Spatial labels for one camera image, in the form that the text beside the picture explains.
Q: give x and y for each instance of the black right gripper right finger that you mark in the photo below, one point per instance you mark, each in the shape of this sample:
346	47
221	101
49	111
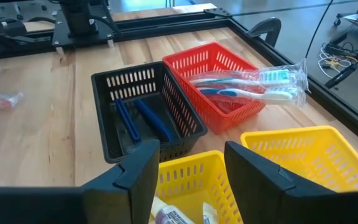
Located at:
253	193

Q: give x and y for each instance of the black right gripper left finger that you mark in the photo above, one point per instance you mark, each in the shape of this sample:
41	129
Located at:
129	193

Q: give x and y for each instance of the white toothpaste tube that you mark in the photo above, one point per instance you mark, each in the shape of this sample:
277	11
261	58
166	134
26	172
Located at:
209	216
169	216

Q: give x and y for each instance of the blue white bagged toothbrush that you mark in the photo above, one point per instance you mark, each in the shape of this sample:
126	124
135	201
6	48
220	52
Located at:
275	97

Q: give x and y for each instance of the teal white bagged toothbrush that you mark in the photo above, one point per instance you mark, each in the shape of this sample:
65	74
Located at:
244	81

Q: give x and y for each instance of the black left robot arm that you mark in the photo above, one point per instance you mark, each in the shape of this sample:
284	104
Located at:
78	18

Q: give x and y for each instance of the red bagged toothbrush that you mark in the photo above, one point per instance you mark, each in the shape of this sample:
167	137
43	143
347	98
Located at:
2	101

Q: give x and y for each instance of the yellow plastic basket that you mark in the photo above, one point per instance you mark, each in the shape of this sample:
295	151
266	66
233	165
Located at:
204	186
306	161

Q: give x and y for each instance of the red plastic basket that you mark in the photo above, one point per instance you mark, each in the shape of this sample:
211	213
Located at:
222	123

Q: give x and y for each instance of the black plastic basket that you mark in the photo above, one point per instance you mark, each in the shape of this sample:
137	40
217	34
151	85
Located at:
154	96

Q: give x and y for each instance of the black clamp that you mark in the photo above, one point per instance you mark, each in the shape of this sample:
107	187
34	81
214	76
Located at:
264	25

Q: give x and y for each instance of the black aluminium table frame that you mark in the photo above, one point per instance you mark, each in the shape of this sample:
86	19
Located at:
172	23

